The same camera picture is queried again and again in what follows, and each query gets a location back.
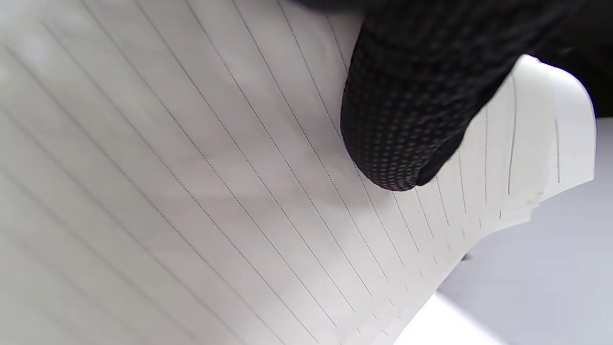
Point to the person's left hand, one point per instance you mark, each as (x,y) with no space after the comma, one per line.
(412,96)

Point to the lined loose-leaf paper stack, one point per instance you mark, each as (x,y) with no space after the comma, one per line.
(191,191)

